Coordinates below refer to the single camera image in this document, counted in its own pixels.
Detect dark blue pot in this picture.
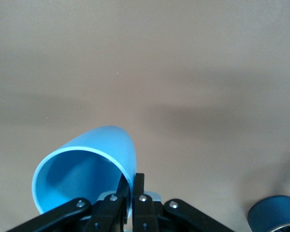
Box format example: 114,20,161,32
247,195,290,232

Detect blue cup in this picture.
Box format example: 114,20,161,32
31,125,138,219

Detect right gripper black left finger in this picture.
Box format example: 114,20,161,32
4,174,131,232

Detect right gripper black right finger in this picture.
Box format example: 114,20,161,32
132,172,234,232

